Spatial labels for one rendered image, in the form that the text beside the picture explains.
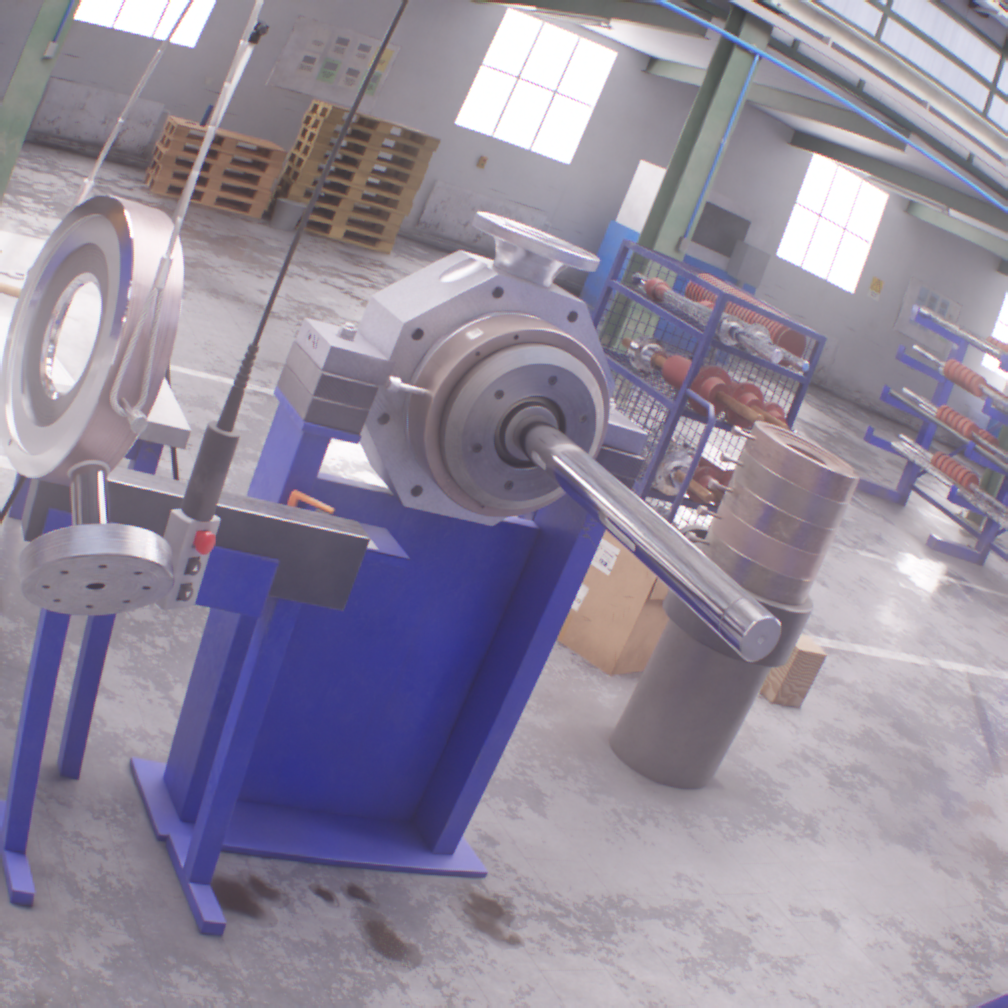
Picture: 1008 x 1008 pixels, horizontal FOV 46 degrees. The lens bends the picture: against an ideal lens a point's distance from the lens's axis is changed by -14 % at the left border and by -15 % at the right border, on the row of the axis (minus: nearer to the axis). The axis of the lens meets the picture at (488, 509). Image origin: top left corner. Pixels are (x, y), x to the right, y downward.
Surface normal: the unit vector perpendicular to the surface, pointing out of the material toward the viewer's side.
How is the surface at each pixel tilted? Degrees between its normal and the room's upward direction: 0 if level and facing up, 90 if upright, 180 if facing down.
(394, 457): 90
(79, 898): 0
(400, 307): 45
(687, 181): 90
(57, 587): 130
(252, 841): 0
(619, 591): 90
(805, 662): 90
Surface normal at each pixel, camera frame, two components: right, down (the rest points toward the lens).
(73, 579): 0.18, 0.91
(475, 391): -0.07, 0.08
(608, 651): -0.62, -0.02
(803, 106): -0.85, -0.21
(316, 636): 0.40, 0.41
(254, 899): 0.37, -0.89
